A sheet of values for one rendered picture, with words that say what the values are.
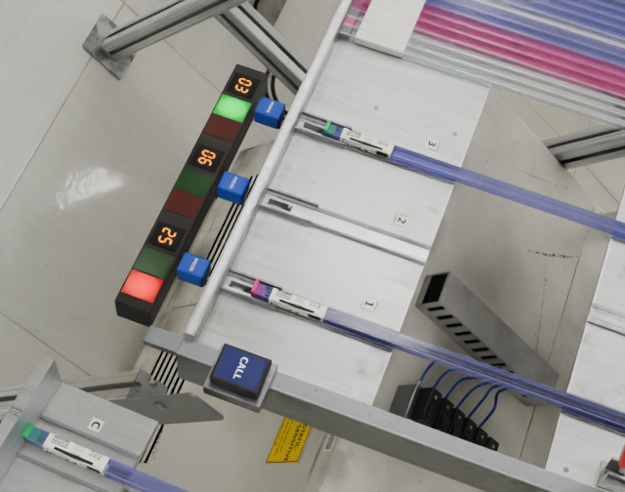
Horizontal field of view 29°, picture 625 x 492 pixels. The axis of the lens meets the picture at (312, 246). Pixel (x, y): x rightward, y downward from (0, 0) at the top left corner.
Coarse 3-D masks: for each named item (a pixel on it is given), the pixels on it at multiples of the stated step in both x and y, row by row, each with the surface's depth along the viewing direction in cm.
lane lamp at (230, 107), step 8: (224, 96) 142; (224, 104) 141; (232, 104) 141; (240, 104) 141; (248, 104) 141; (216, 112) 140; (224, 112) 140; (232, 112) 141; (240, 112) 141; (240, 120) 140
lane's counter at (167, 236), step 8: (160, 224) 133; (168, 224) 133; (160, 232) 132; (168, 232) 132; (176, 232) 132; (184, 232) 132; (152, 240) 132; (160, 240) 132; (168, 240) 132; (176, 240) 132; (168, 248) 131; (176, 248) 131
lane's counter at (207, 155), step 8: (200, 144) 138; (200, 152) 138; (208, 152) 138; (216, 152) 138; (224, 152) 138; (192, 160) 137; (200, 160) 137; (208, 160) 137; (216, 160) 137; (208, 168) 137; (216, 168) 137
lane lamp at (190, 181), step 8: (184, 176) 136; (192, 176) 136; (200, 176) 136; (208, 176) 136; (176, 184) 135; (184, 184) 135; (192, 184) 135; (200, 184) 135; (208, 184) 135; (192, 192) 135; (200, 192) 135
